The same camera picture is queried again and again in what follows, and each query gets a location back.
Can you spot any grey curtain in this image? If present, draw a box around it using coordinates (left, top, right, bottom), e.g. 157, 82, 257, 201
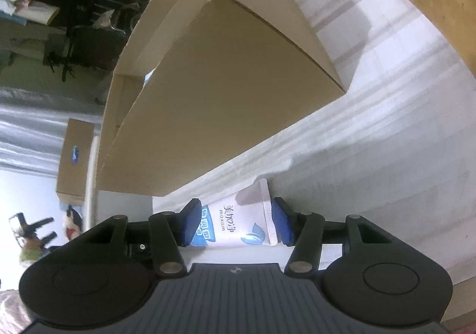
0, 87, 105, 173

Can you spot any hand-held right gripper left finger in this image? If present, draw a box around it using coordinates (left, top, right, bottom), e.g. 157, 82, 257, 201
80, 198, 203, 277

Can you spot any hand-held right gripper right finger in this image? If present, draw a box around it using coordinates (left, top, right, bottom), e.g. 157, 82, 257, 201
273, 197, 395, 275

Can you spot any small cardboard box blue sticker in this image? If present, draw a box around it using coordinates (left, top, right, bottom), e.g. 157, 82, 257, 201
55, 118, 96, 205

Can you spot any green toy figure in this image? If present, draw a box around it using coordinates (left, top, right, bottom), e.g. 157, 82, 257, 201
9, 213, 57, 265

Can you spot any large cardboard box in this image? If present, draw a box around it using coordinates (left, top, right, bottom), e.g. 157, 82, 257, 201
95, 0, 347, 198

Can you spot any white squeeze tube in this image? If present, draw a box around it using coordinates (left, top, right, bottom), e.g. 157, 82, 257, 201
193, 178, 280, 247

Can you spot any cartoon doll figure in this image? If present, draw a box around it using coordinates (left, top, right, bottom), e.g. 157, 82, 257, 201
61, 206, 85, 241

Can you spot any wheelchair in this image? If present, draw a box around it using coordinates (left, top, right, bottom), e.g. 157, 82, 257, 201
44, 3, 144, 82

